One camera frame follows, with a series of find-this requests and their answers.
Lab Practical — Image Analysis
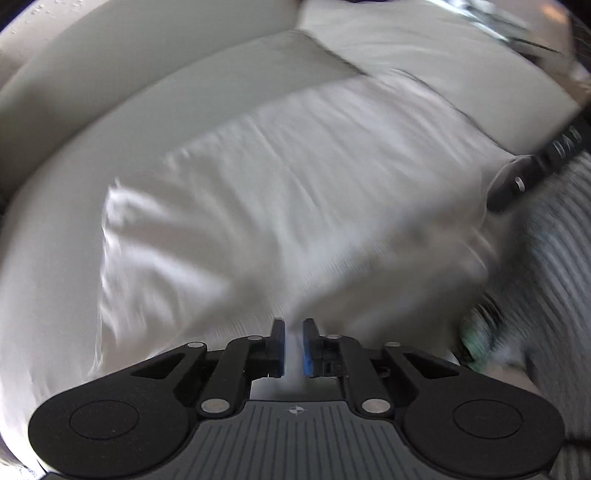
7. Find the white garment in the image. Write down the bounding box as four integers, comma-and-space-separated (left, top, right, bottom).
99, 69, 513, 402

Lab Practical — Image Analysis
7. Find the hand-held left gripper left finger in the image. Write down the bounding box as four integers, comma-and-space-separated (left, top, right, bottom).
131, 318, 286, 418

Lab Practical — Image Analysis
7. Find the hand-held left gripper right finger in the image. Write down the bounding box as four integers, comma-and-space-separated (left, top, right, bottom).
302, 318, 455, 416

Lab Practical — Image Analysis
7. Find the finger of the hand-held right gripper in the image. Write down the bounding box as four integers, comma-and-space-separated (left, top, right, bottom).
488, 155, 544, 214

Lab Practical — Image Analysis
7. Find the glass side table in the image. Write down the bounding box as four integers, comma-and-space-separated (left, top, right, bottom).
455, 0, 578, 61

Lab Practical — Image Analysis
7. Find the grey sofa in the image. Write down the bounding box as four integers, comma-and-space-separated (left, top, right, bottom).
0, 0, 591, 476

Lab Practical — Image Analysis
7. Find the person's striped grey clothing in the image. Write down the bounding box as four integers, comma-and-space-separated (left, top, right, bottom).
462, 152, 591, 480

